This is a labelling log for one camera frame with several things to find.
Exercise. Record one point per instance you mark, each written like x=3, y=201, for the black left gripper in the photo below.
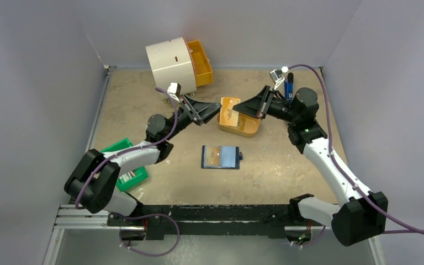
x=205, y=110

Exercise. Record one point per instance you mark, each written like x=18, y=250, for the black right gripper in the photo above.
x=265, y=104

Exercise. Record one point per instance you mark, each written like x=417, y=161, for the orange oval tray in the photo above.
x=247, y=126

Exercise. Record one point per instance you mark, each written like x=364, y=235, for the gold VIP card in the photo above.
x=212, y=156

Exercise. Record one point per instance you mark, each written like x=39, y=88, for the blue leather card holder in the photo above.
x=231, y=156

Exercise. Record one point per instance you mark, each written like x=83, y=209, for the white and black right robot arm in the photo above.
x=354, y=218

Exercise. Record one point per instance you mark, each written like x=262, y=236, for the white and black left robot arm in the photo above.
x=93, y=182

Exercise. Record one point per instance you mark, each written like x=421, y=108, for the cards in green bin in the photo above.
x=130, y=178

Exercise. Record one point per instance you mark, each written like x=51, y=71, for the yellow open drawer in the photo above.
x=202, y=68

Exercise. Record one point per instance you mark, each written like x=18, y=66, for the blue and black stapler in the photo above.
x=288, y=86

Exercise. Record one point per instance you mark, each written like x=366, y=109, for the white cylindrical drawer cabinet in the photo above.
x=171, y=61

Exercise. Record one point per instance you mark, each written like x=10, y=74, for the green plastic bin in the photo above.
x=123, y=144

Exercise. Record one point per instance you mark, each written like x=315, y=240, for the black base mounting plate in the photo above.
x=271, y=220

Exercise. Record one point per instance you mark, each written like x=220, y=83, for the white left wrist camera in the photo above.
x=174, y=92

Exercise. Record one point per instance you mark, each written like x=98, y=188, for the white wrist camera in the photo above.
x=277, y=78
x=174, y=92

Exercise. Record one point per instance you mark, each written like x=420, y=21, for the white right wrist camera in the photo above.
x=277, y=78

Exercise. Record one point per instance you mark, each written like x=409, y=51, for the aluminium frame rail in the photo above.
x=68, y=217

